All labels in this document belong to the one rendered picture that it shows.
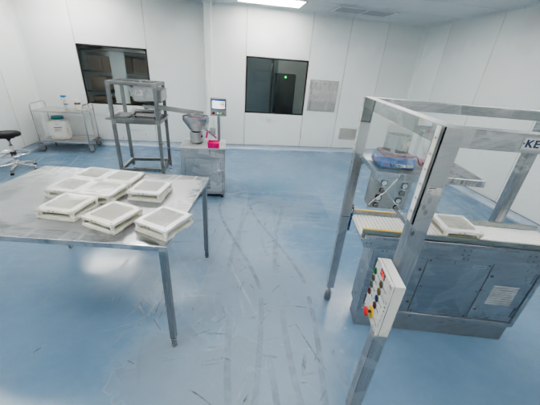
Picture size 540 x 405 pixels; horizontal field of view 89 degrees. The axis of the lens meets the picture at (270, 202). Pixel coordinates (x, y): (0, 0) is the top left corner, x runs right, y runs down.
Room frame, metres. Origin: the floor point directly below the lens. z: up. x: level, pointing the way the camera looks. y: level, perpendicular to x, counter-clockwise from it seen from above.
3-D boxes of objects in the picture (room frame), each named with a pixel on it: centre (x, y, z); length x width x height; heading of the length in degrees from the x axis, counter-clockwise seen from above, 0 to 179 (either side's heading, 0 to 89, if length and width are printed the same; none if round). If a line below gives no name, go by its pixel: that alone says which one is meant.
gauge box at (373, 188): (1.56, -0.71, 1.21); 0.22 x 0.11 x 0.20; 88
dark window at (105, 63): (6.16, 3.39, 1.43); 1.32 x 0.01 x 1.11; 100
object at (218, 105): (4.14, 0.85, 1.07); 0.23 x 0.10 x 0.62; 100
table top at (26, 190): (1.79, 1.32, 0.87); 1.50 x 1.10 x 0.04; 91
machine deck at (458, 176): (1.69, -0.91, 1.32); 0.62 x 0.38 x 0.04; 88
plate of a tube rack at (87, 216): (1.47, 0.97, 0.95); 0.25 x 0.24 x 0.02; 161
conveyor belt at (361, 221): (1.66, -1.29, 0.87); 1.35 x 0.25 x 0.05; 88
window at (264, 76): (6.72, 0.07, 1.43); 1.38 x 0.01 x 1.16; 100
